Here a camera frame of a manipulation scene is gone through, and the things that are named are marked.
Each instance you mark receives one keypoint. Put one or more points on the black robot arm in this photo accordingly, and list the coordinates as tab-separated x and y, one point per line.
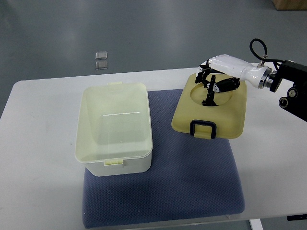
295	102

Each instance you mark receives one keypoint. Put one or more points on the white table leg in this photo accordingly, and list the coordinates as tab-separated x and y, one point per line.
256	224

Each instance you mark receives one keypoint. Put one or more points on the upper floor socket plate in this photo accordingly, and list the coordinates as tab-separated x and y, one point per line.
101	55

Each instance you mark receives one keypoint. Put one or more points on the yellow box lid black handle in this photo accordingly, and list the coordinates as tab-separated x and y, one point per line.
226	120

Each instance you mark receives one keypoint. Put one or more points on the blue padded cushion mat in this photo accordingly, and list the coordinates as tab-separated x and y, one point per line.
189	178

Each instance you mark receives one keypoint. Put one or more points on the cardboard box corner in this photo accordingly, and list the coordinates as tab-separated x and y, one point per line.
299	5

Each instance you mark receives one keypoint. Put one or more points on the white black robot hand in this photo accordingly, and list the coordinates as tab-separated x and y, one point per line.
238	70

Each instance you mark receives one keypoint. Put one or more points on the white storage box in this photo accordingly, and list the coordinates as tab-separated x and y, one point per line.
114	134

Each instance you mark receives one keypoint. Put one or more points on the black bracket under table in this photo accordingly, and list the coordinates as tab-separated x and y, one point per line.
297	217

